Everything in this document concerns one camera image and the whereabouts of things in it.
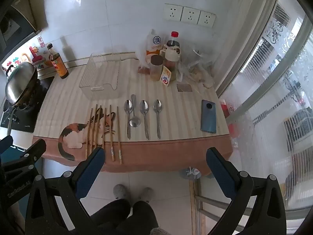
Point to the bunch of wooden chopsticks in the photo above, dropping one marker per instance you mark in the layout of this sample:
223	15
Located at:
111	127

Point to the round steel spoon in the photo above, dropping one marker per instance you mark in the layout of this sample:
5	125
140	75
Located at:
134	122

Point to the red cap bottle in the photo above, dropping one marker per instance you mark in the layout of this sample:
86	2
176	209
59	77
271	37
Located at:
174	37

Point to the blue smartphone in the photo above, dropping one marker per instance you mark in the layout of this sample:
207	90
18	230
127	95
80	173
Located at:
208	117

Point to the red plastic item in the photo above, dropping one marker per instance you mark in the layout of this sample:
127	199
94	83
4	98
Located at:
223	109

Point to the white wall socket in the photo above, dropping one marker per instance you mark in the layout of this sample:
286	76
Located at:
173	12
206	18
190	15

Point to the clear plastic bags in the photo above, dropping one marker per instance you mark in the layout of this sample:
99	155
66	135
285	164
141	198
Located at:
195	66

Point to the pointed steel spoon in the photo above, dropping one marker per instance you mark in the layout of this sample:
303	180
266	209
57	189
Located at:
157	106
144	107
128	107

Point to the steel wok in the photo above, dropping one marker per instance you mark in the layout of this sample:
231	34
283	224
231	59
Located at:
20	83

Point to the white plastic bag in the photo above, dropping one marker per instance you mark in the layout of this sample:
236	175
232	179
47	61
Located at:
142	53

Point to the white seasoning bag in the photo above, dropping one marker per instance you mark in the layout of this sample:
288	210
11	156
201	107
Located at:
155	41

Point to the clear plastic utensil container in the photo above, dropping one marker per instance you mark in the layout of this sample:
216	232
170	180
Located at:
97	80

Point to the striped cat print tablecloth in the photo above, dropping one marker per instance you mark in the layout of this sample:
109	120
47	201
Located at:
171	117

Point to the small dark card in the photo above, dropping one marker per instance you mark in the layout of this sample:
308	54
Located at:
183	87

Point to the person's right leg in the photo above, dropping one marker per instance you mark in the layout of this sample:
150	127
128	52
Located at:
144	217

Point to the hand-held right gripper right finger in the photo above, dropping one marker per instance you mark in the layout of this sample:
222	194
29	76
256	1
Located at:
221	173

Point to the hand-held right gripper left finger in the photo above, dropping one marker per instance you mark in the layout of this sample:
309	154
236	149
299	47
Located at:
89	173

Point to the metal table frame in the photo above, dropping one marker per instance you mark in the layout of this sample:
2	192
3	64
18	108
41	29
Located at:
195	200

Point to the grey slipper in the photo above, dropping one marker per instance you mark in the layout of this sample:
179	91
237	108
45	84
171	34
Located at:
120	191
146	193

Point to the colourful wall stickers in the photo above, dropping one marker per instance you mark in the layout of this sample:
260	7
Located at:
34	53

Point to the brown block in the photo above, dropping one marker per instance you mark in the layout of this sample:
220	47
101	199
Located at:
144	70

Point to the black gas stove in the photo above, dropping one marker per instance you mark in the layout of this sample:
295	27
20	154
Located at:
22	121

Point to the range hood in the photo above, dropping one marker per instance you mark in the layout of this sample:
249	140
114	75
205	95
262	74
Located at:
17	27

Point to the dark sauce bottle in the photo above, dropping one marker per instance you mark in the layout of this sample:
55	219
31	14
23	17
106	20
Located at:
60	66

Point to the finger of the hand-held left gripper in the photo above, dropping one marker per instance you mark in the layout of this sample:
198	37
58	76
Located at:
6	142
29	155

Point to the white yeast packet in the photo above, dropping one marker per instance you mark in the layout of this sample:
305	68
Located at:
165	78

